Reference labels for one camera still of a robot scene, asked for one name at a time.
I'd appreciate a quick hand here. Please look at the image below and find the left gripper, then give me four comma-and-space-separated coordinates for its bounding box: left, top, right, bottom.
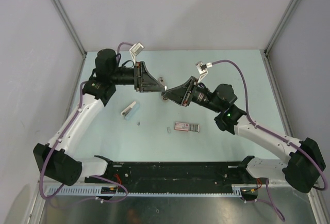
110, 61, 164, 93

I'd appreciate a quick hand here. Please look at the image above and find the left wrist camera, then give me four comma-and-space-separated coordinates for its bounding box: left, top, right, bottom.
129, 42, 144, 66

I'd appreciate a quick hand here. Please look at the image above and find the right aluminium frame post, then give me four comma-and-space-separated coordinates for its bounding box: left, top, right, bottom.
264, 0, 301, 55

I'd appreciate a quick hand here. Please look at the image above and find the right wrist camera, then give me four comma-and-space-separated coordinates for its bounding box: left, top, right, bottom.
195, 61, 212, 83

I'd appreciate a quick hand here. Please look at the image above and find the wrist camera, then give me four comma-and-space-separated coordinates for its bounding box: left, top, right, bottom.
195, 61, 212, 83
129, 42, 144, 66

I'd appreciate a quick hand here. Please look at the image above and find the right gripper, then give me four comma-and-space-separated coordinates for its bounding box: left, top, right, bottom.
162, 76, 223, 114

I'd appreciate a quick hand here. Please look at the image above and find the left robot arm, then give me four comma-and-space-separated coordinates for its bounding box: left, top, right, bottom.
33, 49, 165, 186

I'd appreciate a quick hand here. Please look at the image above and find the light blue white stapler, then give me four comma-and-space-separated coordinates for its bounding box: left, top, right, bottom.
120, 101, 140, 120

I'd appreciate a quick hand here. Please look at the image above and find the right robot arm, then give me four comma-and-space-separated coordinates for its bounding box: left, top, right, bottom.
162, 77, 328, 193

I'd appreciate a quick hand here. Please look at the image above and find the slotted cable duct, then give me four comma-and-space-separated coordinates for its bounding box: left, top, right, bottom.
55, 185, 258, 198

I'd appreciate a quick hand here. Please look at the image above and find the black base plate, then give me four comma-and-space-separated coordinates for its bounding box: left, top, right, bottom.
85, 162, 257, 193

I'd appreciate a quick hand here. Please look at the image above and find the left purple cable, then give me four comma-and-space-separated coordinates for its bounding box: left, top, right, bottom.
38, 42, 128, 204

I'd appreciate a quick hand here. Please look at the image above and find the aluminium frame post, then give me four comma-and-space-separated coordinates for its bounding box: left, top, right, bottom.
38, 0, 87, 57
264, 0, 301, 55

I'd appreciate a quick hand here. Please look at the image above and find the beige black stapler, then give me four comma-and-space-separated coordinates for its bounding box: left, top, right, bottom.
158, 76, 169, 103

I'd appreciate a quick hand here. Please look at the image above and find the left aluminium frame post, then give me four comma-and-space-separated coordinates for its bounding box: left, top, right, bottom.
38, 0, 87, 57

